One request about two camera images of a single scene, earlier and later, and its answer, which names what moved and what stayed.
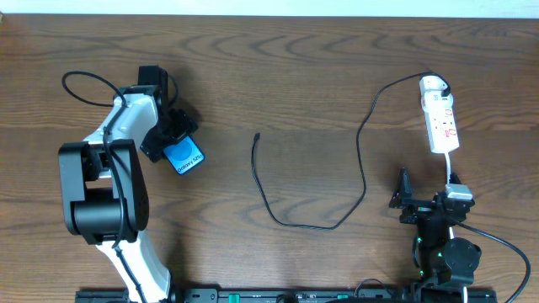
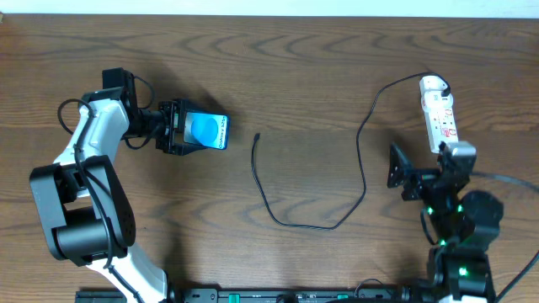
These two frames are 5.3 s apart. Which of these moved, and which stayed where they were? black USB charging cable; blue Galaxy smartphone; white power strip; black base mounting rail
Moved: blue Galaxy smartphone
Stayed: black base mounting rail; white power strip; black USB charging cable
